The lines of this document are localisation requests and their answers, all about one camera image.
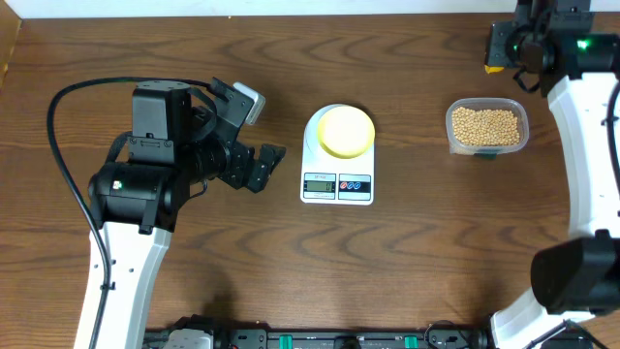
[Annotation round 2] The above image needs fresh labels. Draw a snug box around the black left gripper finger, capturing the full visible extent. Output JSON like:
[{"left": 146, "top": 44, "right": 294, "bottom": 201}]
[
  {"left": 244, "top": 162, "right": 271, "bottom": 193},
  {"left": 257, "top": 143, "right": 286, "bottom": 177}
]

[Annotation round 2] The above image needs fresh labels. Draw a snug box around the soybeans pile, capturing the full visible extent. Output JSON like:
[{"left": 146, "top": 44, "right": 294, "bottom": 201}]
[{"left": 449, "top": 107, "right": 520, "bottom": 146}]

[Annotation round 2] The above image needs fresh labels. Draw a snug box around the yellow plastic measuring scoop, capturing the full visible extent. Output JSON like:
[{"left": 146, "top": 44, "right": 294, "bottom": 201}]
[{"left": 484, "top": 65, "right": 505, "bottom": 74}]

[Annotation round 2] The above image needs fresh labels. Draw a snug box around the clear plastic container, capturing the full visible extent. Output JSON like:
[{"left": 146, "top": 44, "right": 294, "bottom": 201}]
[{"left": 446, "top": 98, "right": 529, "bottom": 157}]

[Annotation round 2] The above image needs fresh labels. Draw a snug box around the white digital kitchen scale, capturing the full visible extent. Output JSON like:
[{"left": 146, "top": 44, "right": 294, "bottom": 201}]
[{"left": 299, "top": 104, "right": 375, "bottom": 206}]

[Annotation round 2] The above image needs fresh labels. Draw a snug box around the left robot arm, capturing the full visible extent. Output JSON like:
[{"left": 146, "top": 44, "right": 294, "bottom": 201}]
[{"left": 75, "top": 79, "right": 286, "bottom": 348}]

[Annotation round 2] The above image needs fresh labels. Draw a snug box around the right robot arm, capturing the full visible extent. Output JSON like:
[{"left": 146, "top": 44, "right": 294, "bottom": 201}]
[{"left": 474, "top": 0, "right": 619, "bottom": 348}]

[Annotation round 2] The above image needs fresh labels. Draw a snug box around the pale yellow bowl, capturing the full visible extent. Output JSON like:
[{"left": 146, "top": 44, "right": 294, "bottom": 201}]
[{"left": 317, "top": 106, "right": 376, "bottom": 159}]

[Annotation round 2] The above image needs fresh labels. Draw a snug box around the black left camera cable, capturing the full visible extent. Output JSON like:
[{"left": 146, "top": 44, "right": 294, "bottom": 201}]
[{"left": 46, "top": 76, "right": 214, "bottom": 349}]

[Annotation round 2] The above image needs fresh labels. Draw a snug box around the green tape label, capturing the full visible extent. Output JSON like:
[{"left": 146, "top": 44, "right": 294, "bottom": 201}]
[{"left": 474, "top": 153, "right": 497, "bottom": 160}]

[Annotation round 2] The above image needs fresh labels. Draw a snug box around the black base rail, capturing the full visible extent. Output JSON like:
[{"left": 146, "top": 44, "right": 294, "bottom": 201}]
[{"left": 141, "top": 315, "right": 495, "bottom": 349}]

